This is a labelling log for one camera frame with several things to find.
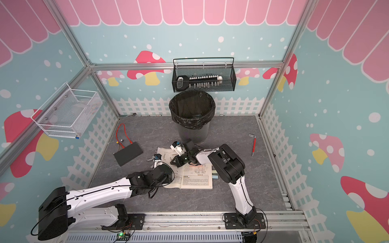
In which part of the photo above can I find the sketch tutorial book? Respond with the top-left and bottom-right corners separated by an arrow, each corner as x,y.
155,147 -> 213,189

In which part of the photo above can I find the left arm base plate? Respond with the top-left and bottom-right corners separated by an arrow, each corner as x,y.
101,214 -> 146,232

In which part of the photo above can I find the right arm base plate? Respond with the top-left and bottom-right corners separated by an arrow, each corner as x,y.
222,213 -> 266,230

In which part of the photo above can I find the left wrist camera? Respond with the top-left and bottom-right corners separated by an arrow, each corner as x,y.
154,153 -> 162,168

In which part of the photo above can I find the black flat box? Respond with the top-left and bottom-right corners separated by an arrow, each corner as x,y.
113,142 -> 143,167

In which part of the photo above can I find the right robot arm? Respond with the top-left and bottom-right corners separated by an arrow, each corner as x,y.
170,140 -> 257,226

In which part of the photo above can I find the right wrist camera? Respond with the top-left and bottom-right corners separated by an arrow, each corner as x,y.
170,141 -> 186,156

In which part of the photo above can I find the red handled hex key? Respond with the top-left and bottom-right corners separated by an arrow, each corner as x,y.
249,134 -> 256,157

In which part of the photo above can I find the mesh trash bin black bag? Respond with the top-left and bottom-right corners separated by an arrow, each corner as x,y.
169,91 -> 216,143

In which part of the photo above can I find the red cable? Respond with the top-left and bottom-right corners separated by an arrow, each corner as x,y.
115,123 -> 133,149

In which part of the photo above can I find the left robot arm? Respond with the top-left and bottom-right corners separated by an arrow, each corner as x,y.
35,163 -> 175,241

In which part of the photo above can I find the white wire wall basket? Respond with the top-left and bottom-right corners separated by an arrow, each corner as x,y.
30,83 -> 103,139

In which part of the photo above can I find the black wire wall basket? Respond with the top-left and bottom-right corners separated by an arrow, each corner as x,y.
172,57 -> 237,93

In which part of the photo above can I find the small circuit board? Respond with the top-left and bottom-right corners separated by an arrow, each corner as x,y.
115,232 -> 132,242

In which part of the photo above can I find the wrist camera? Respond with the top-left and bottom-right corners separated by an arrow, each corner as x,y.
170,141 -> 186,156
154,153 -> 162,168

